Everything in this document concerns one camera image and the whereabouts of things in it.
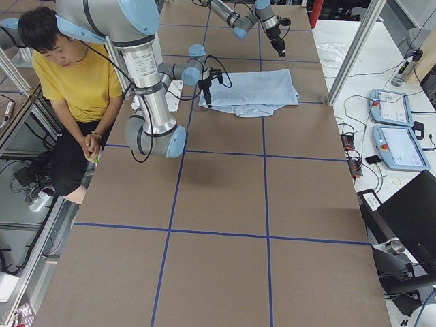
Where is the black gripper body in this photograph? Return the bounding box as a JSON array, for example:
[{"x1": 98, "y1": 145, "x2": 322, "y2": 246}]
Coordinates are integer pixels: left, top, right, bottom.
[
  {"x1": 266, "y1": 27, "x2": 285, "y2": 51},
  {"x1": 198, "y1": 77, "x2": 212, "y2": 94}
]

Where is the light blue button-up shirt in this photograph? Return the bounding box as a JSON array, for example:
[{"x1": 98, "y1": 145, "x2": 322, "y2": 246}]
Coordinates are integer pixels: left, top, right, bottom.
[{"x1": 199, "y1": 69, "x2": 300, "y2": 118}]

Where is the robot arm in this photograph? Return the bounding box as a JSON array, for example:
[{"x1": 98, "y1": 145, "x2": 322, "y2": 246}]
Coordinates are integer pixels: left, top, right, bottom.
[
  {"x1": 56, "y1": 1, "x2": 211, "y2": 158},
  {"x1": 192, "y1": 0, "x2": 291, "y2": 57}
]

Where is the clear plastic bag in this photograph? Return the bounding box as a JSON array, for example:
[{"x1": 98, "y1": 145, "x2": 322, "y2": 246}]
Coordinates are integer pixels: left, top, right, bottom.
[{"x1": 315, "y1": 41, "x2": 349, "y2": 69}]

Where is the orange circuit board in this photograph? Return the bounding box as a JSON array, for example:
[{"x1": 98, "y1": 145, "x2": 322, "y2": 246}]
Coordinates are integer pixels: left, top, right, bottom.
[
  {"x1": 341, "y1": 134, "x2": 355, "y2": 150},
  {"x1": 347, "y1": 157, "x2": 363, "y2": 180}
]

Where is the upper blue teach pendant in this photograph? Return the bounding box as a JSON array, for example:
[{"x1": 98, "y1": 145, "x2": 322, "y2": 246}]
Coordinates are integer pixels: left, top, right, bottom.
[{"x1": 369, "y1": 89, "x2": 414, "y2": 127}]

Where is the blue teach pendant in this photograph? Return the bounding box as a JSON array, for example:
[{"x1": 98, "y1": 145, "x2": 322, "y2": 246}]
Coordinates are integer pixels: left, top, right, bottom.
[
  {"x1": 369, "y1": 89, "x2": 414, "y2": 127},
  {"x1": 372, "y1": 125, "x2": 431, "y2": 172}
]

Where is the person in yellow shirt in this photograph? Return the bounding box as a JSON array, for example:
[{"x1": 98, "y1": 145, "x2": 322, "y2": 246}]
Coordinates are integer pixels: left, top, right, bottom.
[{"x1": 18, "y1": 7, "x2": 123, "y2": 204}]

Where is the brown paper table cover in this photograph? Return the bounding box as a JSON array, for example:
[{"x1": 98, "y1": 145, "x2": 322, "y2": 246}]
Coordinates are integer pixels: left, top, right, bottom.
[{"x1": 34, "y1": 1, "x2": 390, "y2": 326}]

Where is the lower blue teach pendant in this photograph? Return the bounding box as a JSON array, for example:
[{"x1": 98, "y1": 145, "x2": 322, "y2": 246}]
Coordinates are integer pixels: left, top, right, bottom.
[{"x1": 372, "y1": 125, "x2": 431, "y2": 172}]

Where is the white power strip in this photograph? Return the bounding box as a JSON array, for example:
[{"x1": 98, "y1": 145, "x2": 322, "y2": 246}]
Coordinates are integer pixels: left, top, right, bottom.
[{"x1": 28, "y1": 189, "x2": 55, "y2": 213}]

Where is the aluminium frame post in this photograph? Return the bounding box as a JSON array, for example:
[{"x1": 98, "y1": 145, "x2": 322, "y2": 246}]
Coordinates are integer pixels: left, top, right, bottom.
[{"x1": 326, "y1": 0, "x2": 386, "y2": 106}]

